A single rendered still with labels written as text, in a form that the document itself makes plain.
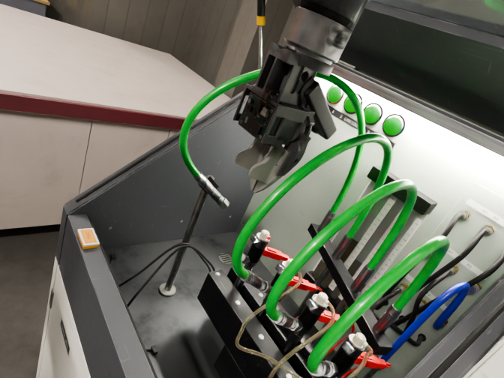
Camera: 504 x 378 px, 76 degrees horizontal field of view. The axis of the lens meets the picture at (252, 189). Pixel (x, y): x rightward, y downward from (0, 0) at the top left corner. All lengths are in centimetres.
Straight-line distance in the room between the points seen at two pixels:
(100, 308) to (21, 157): 130
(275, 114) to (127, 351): 43
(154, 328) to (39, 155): 127
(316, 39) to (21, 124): 152
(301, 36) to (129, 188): 55
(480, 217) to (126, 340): 66
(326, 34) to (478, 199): 45
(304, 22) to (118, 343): 53
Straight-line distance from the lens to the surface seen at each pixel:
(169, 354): 75
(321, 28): 41
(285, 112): 41
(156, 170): 81
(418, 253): 41
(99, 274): 69
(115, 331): 61
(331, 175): 86
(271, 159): 46
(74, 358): 85
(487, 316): 54
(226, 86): 56
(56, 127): 180
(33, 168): 189
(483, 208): 73
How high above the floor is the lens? 145
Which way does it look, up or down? 25 degrees down
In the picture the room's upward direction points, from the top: 25 degrees clockwise
